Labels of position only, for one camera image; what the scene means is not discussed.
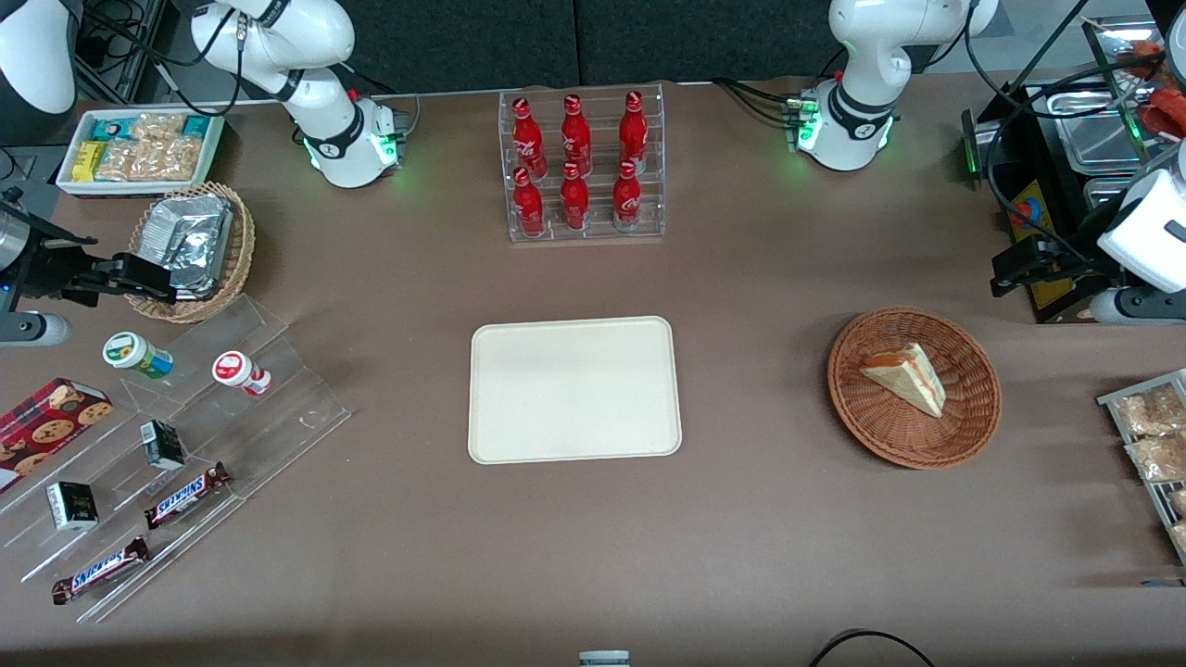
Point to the small clear cracker bag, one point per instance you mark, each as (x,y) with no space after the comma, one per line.
(157,127)

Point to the clear bag of crackers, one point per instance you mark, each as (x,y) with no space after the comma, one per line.
(1149,412)
(1158,459)

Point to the beige plastic tray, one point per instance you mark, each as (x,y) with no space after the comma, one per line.
(574,389)

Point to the large clear cracker bag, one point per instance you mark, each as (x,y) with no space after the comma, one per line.
(153,160)

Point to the light tan wicker basket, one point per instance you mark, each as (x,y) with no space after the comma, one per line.
(239,250)

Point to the red food item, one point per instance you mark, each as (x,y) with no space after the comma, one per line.
(1163,116)

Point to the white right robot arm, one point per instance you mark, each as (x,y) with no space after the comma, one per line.
(324,93)

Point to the clear acrylic bottle rack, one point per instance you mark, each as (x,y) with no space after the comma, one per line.
(598,199)

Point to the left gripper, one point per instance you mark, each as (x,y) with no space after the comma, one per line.
(1072,260)

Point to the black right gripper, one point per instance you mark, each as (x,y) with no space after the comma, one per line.
(44,269)

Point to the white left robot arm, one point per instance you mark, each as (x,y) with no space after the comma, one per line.
(862,102)

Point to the steel warmer pan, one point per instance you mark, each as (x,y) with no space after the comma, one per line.
(1103,193)
(1103,139)

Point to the triangular sandwich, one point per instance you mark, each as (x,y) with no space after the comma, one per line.
(913,380)

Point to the white rectangular snack bin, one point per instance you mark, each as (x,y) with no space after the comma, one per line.
(139,188)

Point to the brown round wicker basket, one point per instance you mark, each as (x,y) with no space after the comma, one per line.
(880,426)

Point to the red lid cup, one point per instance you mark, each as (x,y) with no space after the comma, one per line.
(233,369)

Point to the red cola bottle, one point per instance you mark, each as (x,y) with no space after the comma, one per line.
(576,139)
(574,204)
(528,208)
(529,144)
(634,134)
(627,199)

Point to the yellow snack packet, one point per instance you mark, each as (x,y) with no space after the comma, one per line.
(89,162)

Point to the red tartan cookie box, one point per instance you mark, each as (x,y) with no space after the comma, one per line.
(46,431)

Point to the clear acrylic tiered stand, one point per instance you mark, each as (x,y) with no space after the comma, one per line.
(278,417)

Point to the stacked aluminium foil containers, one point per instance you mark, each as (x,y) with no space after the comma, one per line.
(190,241)

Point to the black metal background frame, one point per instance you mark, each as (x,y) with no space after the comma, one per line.
(125,56)

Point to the green lid cup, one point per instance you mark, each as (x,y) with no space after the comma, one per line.
(130,352)

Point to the brown Snickers bar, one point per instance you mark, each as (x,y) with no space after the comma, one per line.
(185,496)
(100,571)

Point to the small black carton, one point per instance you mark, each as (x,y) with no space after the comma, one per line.
(72,506)
(163,446)

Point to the black food warmer appliance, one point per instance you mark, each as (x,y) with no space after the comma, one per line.
(1047,185)

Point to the teal snack packet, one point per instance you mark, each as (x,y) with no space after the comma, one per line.
(111,130)
(195,126)

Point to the small grey object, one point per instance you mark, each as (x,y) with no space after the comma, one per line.
(604,660)

